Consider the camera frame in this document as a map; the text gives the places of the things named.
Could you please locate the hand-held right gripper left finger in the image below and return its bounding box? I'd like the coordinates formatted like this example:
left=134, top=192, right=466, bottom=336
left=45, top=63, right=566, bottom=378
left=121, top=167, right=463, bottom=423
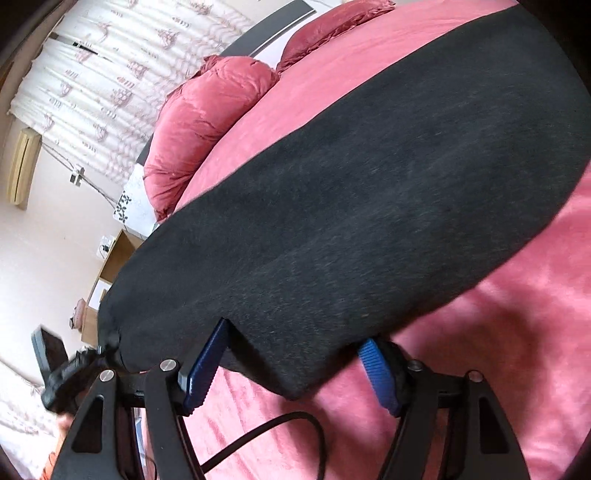
left=51, top=318, right=232, bottom=480

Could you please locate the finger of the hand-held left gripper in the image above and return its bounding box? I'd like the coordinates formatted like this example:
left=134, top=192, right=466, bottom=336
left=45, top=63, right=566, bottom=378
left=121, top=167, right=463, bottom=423
left=95, top=339, right=122, bottom=371

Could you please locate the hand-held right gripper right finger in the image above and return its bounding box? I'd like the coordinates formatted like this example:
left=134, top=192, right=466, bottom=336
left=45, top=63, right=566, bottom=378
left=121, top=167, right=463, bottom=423
left=358, top=338, right=532, bottom=480

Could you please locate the black knitted sweater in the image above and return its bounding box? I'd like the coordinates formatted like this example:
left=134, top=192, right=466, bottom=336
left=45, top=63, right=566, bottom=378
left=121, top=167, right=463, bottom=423
left=97, top=0, right=591, bottom=400

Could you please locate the pink item on desk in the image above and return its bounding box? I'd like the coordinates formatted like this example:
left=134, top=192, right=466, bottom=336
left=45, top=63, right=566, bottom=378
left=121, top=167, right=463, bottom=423
left=69, top=299, right=88, bottom=330

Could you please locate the white patterned cloth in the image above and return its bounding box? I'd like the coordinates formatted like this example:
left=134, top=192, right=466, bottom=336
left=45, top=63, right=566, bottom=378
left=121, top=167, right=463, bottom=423
left=0, top=360, right=61, bottom=480

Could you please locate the wooden cabinet with white door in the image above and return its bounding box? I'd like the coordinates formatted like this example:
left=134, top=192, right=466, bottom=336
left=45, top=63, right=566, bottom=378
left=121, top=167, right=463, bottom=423
left=81, top=229, right=148, bottom=324

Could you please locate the bed with pink sheet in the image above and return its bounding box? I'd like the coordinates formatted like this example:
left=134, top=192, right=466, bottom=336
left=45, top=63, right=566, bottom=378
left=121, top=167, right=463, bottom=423
left=139, top=0, right=591, bottom=480

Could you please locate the beige air conditioner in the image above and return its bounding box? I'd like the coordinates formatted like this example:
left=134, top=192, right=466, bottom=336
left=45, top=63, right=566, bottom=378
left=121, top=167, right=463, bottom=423
left=7, top=128, right=43, bottom=205

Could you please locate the red folded duvet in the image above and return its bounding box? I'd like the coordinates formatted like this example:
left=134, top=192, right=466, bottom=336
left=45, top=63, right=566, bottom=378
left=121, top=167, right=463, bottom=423
left=143, top=55, right=281, bottom=222

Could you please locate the white printed curtain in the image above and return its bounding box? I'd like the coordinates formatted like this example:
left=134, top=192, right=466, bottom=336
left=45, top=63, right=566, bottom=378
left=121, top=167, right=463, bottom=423
left=8, top=0, right=273, bottom=185

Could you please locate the red pillow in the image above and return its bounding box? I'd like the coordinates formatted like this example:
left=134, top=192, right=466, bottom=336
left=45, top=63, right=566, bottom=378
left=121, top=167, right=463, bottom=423
left=277, top=0, right=397, bottom=72

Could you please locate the black cable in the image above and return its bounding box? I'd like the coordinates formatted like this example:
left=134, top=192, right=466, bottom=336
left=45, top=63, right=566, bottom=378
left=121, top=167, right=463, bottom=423
left=139, top=413, right=328, bottom=480

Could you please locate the hanging power cable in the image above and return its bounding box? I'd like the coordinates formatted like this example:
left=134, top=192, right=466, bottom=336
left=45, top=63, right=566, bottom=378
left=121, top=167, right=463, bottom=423
left=41, top=143, right=122, bottom=206

